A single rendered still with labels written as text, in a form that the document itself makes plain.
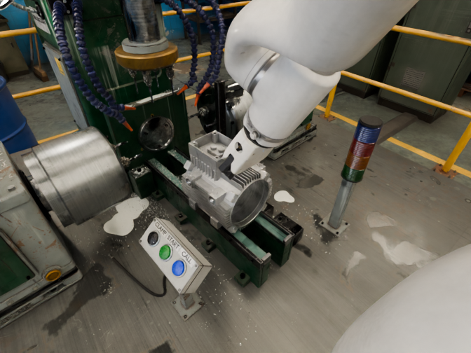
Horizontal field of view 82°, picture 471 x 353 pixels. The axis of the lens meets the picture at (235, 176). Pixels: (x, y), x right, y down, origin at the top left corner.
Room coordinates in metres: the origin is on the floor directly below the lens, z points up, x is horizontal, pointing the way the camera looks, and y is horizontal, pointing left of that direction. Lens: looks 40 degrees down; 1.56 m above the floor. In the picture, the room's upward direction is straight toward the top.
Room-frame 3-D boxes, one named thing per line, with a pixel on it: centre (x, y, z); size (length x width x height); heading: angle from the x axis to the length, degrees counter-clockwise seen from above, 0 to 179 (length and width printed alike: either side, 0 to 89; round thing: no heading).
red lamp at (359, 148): (0.63, -0.35, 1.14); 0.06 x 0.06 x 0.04
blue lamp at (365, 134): (0.63, -0.35, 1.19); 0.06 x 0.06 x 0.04
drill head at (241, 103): (1.05, -0.01, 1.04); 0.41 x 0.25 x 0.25; 133
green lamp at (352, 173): (0.63, -0.35, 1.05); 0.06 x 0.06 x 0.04
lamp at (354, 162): (0.63, -0.35, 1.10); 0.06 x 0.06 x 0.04
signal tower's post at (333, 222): (0.63, -0.35, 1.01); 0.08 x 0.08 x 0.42; 43
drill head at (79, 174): (0.59, 0.49, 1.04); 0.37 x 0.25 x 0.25; 133
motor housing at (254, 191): (0.60, 0.03, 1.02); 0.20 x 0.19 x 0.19; 44
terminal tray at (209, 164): (0.63, 0.05, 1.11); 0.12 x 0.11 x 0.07; 44
